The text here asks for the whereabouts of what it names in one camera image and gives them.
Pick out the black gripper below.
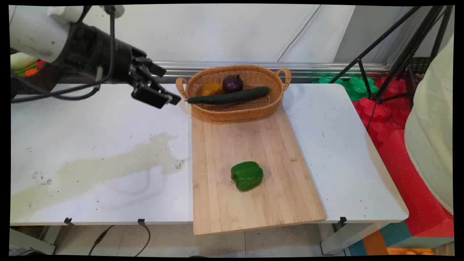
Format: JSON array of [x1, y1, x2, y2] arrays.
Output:
[[54, 22, 182, 109]]

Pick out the green foam puzzle mat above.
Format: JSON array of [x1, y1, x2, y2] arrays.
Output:
[[312, 76, 380, 102]]

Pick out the pale white vegetable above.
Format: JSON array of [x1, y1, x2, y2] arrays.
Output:
[[10, 52, 39, 71]]

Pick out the purple red onion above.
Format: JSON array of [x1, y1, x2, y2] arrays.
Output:
[[222, 74, 244, 94]]

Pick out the thin black tripod cable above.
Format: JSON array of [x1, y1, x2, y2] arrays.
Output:
[[365, 98, 378, 132]]

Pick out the teal and orange foam mat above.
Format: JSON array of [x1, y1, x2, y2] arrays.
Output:
[[347, 220, 454, 256]]

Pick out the black cable with connector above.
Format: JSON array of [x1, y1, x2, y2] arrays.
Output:
[[88, 225, 115, 256]]

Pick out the cream fabric cover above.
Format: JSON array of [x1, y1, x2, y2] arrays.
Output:
[[404, 34, 454, 215]]

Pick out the dark woven vegetable basket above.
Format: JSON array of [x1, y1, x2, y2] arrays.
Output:
[[10, 60, 63, 97]]

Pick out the black camera cable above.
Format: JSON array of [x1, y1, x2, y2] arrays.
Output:
[[11, 7, 117, 103]]

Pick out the white table leg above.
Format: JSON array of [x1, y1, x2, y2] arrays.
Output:
[[320, 222, 389, 255]]

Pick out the thin black hanging cable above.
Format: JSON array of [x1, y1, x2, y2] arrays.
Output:
[[133, 223, 151, 257]]

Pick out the green bell pepper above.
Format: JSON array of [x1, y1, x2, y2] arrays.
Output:
[[231, 161, 264, 192]]

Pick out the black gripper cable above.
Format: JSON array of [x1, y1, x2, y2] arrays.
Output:
[[51, 65, 104, 101]]

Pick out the dark green cucumber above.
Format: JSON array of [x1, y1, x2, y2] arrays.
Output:
[[185, 86, 271, 106]]

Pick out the woven wicker basket with handles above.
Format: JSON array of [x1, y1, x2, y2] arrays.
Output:
[[175, 65, 292, 122]]

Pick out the black tripod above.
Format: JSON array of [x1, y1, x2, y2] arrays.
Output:
[[328, 5, 454, 105]]

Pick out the red foam puzzle mat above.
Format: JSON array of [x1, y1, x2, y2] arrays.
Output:
[[352, 77, 454, 238]]

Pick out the grey table leg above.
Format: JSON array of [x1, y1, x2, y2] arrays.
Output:
[[9, 226, 63, 255]]

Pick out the dark plastic crate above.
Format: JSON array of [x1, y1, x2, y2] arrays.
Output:
[[409, 56, 432, 75]]

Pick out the yellow potato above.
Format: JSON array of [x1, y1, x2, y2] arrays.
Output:
[[200, 82, 224, 97]]

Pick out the aluminium window rail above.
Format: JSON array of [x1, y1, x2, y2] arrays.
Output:
[[152, 61, 393, 84]]

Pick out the wooden cutting board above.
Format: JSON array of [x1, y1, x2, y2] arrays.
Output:
[[191, 103, 327, 236]]

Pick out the light green vegetable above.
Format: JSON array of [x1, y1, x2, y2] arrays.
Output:
[[14, 64, 38, 76]]

